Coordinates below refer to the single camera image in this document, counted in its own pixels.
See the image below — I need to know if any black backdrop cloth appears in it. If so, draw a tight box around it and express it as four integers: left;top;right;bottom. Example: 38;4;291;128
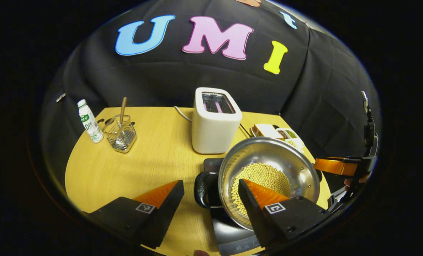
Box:
41;0;381;185

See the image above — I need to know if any steel pot with black handles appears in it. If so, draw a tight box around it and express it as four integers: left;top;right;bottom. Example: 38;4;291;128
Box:
194;137;322;231

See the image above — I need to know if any white drink bottle green label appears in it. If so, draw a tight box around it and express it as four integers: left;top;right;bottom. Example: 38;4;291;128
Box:
77;99;104;143

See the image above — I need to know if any white divided dish of grains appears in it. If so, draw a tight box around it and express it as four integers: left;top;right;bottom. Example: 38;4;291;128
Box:
275;127;305;150

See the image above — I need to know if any pile of yellow soybeans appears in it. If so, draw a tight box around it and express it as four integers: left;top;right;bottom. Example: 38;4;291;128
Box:
230;162;291;217

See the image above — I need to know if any white toaster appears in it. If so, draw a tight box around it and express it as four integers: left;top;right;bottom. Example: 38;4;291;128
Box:
192;87;243;154

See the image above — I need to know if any metal wire utensil basket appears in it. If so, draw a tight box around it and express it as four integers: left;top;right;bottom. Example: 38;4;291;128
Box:
102;114;138;153

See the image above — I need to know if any wooden handled utensil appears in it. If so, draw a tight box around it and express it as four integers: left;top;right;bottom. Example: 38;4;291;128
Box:
119;97;128;128

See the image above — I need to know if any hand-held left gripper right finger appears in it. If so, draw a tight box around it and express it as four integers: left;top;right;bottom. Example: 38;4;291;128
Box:
238;178;334;247

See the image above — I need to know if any black induction cooktop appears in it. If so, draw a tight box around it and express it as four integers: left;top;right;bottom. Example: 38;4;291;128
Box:
203;158;269;256

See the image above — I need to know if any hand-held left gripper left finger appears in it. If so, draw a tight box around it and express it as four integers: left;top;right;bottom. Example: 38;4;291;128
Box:
81;180;185;249

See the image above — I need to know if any white toaster cable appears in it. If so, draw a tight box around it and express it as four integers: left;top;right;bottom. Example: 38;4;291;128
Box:
174;106;193;122

